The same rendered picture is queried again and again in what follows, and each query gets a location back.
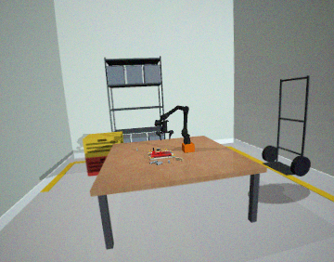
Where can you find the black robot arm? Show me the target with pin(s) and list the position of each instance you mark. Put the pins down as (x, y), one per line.
(184, 130)

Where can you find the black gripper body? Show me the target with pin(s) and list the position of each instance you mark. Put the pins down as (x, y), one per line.
(164, 129)

